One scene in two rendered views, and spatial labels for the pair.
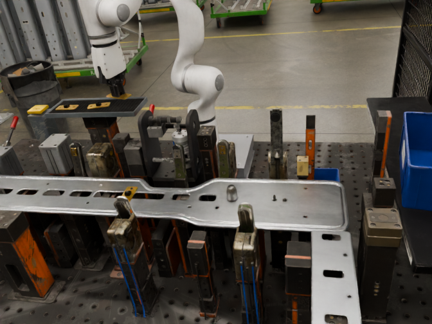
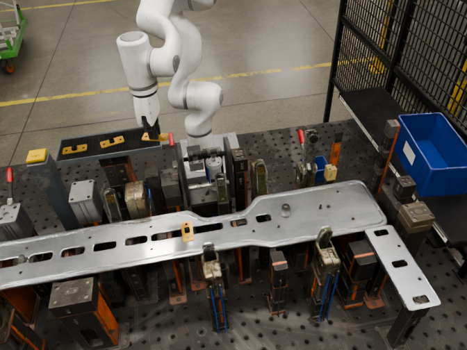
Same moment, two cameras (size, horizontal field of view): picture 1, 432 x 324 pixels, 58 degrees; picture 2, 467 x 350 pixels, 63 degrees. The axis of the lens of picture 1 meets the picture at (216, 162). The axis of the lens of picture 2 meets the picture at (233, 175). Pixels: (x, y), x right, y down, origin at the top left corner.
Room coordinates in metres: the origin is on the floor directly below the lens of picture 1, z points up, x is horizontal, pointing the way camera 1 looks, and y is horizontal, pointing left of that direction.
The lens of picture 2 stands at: (0.23, 0.46, 2.01)
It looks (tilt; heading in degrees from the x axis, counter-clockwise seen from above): 44 degrees down; 336
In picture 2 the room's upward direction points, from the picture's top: 4 degrees counter-clockwise
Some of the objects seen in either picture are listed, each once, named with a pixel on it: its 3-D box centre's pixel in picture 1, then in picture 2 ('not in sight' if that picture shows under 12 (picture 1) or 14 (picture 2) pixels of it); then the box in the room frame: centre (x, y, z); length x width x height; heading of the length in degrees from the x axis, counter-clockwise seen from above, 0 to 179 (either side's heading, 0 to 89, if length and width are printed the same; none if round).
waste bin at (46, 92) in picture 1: (38, 102); not in sight; (3.73, 1.67, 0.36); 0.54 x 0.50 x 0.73; 163
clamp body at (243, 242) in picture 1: (249, 283); (320, 282); (0.72, -0.04, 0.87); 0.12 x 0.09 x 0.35; 164
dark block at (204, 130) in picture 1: (213, 180); (241, 193); (1.17, 0.02, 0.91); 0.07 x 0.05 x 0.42; 164
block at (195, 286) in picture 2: (140, 227); (192, 254); (1.04, 0.29, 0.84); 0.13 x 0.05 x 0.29; 164
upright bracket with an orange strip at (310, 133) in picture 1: (309, 183); (329, 182); (1.02, -0.29, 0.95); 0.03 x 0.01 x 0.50; 74
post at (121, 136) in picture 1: (132, 180); (161, 208); (1.26, 0.33, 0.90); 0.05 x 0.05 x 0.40; 74
